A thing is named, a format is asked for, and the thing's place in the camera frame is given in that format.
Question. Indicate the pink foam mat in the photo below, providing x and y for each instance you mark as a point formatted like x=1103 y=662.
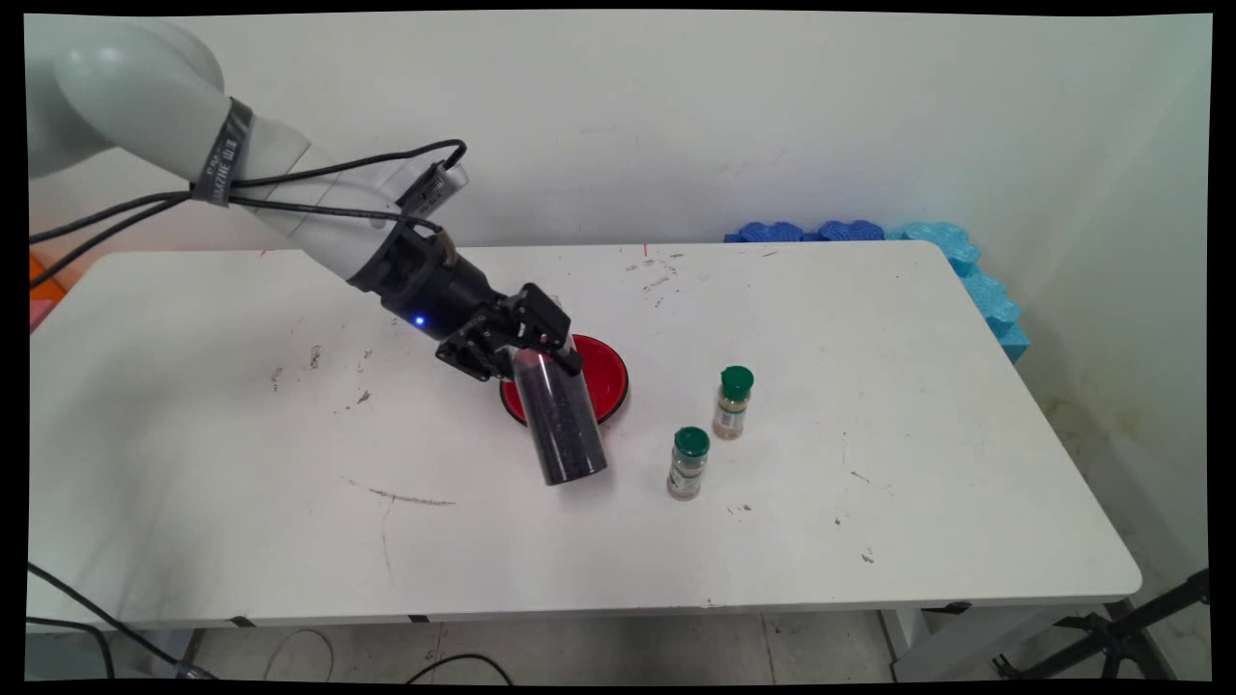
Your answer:
x=39 y=314

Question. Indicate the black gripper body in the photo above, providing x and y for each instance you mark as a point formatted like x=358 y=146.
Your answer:
x=425 y=280

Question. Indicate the orange foam mat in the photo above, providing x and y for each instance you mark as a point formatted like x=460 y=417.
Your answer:
x=41 y=280

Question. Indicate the red bowl with black rim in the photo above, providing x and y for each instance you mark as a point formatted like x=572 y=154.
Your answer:
x=603 y=376

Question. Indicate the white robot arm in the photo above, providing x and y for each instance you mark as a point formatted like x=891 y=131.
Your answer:
x=145 y=87

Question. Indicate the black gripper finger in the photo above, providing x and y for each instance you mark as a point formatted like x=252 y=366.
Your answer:
x=478 y=347
x=539 y=314

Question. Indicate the clear plastic jar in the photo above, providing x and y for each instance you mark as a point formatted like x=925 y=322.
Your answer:
x=565 y=434

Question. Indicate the black tripod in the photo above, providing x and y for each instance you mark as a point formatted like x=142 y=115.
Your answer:
x=1120 y=632

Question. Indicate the green-lidded spice bottle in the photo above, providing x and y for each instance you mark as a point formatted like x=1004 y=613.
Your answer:
x=731 y=410
x=687 y=468

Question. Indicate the white table leg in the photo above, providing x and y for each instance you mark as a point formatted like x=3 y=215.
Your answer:
x=956 y=642

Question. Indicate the light blue foam mat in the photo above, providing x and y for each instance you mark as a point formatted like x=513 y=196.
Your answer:
x=990 y=304

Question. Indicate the dark blue foam mat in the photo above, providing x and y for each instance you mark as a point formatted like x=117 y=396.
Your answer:
x=850 y=231
x=768 y=233

